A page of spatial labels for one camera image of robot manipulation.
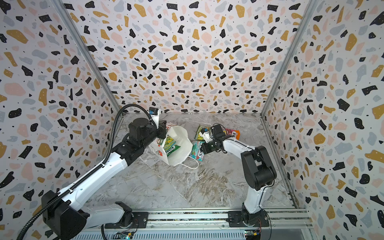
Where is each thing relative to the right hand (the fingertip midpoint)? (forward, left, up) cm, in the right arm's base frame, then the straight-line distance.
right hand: (199, 146), depth 93 cm
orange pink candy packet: (+15, -26, -6) cm, 31 cm away
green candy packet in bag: (0, +18, 0) cm, 18 cm away
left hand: (0, +16, +25) cm, 30 cm away
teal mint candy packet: (-3, +2, -2) cm, 4 cm away
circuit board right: (-44, -27, -9) cm, 52 cm away
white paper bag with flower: (-6, +11, -2) cm, 12 cm away
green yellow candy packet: (+12, +2, -7) cm, 14 cm away
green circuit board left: (-45, +35, -7) cm, 57 cm away
